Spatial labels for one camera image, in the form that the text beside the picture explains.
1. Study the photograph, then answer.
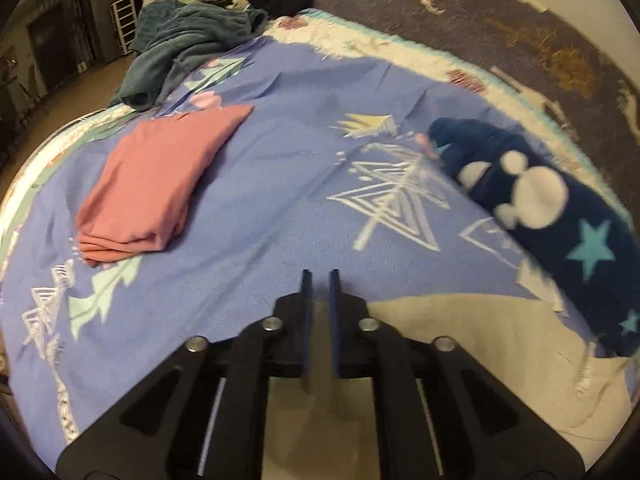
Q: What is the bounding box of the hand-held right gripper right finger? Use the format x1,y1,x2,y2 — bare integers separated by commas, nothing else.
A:
328,269,586,480

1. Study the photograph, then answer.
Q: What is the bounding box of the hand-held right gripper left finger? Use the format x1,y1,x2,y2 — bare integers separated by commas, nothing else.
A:
55,269,315,480

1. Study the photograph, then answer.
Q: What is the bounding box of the grey refrigerator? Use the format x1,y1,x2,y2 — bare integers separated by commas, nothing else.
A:
85,0,132,63

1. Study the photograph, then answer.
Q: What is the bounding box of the white shelf rack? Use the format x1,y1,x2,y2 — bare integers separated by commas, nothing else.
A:
109,0,138,56

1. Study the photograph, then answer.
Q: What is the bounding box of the beige cloth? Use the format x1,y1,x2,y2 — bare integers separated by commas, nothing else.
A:
260,296,633,480

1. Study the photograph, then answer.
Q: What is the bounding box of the navy star print blanket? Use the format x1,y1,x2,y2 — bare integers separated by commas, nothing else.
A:
429,117,640,358

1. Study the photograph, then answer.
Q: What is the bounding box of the blue tree print bedsheet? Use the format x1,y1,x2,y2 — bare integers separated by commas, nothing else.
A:
0,7,637,463

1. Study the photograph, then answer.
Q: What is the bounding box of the teal fleece blanket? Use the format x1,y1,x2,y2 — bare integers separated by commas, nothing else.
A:
117,0,271,110

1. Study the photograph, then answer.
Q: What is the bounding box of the pink folded cloth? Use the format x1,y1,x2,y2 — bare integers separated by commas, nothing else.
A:
76,104,256,267

